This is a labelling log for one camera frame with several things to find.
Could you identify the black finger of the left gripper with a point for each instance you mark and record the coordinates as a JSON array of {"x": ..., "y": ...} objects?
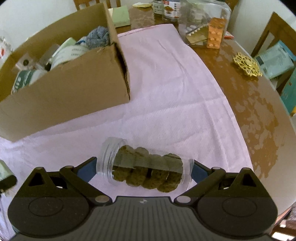
[{"x": 7, "y": 177}]

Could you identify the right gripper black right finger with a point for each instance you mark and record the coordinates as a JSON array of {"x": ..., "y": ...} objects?
[{"x": 205, "y": 179}]

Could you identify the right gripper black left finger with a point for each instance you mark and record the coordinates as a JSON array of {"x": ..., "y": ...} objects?
[{"x": 78, "y": 177}]

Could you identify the clear jar brown cookies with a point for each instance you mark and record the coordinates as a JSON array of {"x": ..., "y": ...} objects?
[{"x": 143, "y": 169}]

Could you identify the blue grey knitted roll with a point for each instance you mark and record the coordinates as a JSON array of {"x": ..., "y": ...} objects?
[{"x": 99, "y": 37}]

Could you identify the pink table cloth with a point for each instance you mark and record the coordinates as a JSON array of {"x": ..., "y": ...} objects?
[{"x": 176, "y": 106}]

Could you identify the brown cardboard box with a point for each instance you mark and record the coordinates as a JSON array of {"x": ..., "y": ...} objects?
[{"x": 97, "y": 80}]

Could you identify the green white tissue pack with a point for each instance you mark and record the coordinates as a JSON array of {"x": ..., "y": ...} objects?
[{"x": 25, "y": 78}]

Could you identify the clear plastic blender cup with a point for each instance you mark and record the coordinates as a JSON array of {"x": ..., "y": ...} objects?
[{"x": 42, "y": 61}]

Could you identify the gold ornate coaster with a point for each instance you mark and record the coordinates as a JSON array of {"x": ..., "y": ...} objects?
[{"x": 247, "y": 65}]

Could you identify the white tape roll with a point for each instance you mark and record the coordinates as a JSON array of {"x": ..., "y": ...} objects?
[{"x": 67, "y": 54}]

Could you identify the clear water bottle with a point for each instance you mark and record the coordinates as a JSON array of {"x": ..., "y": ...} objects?
[{"x": 5, "y": 50}]

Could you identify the teal printed package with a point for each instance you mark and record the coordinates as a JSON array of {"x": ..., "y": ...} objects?
[{"x": 276, "y": 60}]

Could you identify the orange pill blister pack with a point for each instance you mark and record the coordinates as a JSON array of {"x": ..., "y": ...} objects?
[{"x": 216, "y": 31}]

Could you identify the large jar black lid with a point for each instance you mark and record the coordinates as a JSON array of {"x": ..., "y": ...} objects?
[{"x": 194, "y": 18}]

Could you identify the green paper booklet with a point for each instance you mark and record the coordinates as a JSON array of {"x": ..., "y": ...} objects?
[{"x": 120, "y": 16}]

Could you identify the wooden chair at right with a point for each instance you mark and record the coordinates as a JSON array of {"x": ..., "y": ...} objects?
[{"x": 281, "y": 31}]

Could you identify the red label jar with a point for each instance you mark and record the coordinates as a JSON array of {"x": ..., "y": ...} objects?
[{"x": 171, "y": 10}]

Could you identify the small dark lid jar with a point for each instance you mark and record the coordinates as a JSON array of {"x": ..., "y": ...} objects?
[{"x": 158, "y": 7}]

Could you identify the wooden chair at wall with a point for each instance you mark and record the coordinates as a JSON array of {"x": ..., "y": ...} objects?
[{"x": 81, "y": 4}]

